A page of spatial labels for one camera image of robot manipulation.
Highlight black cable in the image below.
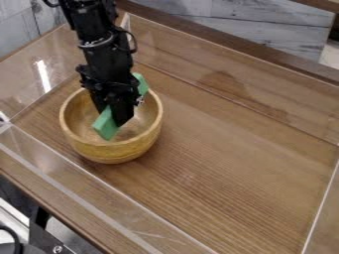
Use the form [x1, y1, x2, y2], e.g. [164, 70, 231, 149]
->
[0, 224, 24, 254]

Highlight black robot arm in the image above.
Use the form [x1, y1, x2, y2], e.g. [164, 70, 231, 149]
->
[43, 0, 140, 127]

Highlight brown wooden bowl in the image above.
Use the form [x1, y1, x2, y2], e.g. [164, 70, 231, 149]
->
[59, 88, 164, 164]

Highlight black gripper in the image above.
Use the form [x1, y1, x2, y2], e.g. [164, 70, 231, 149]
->
[77, 31, 140, 127]

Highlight clear acrylic tray wall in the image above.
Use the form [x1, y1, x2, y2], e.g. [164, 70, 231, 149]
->
[0, 10, 339, 254]

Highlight black metal table bracket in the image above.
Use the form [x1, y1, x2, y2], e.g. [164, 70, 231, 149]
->
[29, 206, 76, 254]

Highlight green rectangular block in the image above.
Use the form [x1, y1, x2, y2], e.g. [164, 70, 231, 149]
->
[85, 72, 148, 141]

